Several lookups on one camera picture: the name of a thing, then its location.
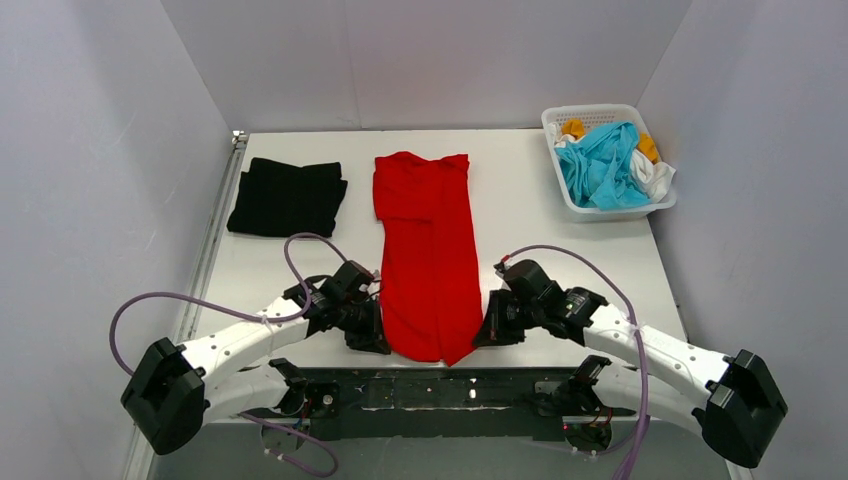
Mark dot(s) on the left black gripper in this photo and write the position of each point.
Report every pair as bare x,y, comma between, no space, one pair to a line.
366,325

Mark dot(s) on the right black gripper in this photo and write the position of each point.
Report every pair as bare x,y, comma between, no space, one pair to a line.
499,318

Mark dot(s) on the red t-shirt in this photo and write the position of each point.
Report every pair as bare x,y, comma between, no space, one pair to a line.
431,295

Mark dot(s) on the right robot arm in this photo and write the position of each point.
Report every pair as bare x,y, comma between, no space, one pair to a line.
731,401

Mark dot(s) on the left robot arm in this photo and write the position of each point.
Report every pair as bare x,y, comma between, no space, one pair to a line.
178,389

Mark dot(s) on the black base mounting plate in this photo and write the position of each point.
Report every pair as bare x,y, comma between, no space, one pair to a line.
535,403

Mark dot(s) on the folded black t-shirt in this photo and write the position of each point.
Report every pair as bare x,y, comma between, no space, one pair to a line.
278,200

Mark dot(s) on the light blue t-shirt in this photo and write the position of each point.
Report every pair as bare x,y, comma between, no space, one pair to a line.
597,168

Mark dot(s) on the orange t-shirt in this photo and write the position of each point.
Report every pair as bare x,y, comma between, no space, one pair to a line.
575,128

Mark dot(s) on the white t-shirt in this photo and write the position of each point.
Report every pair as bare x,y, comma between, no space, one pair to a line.
654,179

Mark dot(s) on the white plastic laundry basket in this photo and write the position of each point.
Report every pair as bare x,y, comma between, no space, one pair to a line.
594,115

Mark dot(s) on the aluminium frame rail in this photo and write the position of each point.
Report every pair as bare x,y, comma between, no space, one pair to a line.
513,200

